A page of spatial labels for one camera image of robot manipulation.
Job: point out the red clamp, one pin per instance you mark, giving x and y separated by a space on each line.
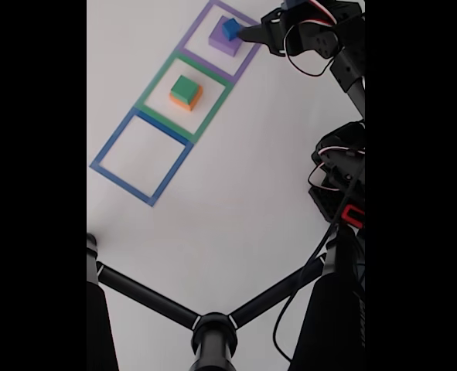
353 216

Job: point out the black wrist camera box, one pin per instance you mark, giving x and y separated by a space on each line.
292 3

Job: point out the small blue cube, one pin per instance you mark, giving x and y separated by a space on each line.
231 29

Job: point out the orange block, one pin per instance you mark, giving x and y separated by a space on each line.
191 104

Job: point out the black camera tripod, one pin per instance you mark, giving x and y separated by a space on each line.
212 340

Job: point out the green block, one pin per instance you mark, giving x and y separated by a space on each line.
185 88

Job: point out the blue tape square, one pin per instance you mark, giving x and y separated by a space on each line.
123 181

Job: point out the purple block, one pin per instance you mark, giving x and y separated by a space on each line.
222 44

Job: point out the green tape square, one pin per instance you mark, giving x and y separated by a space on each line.
151 87

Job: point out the purple tape square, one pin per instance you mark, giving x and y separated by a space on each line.
209 65

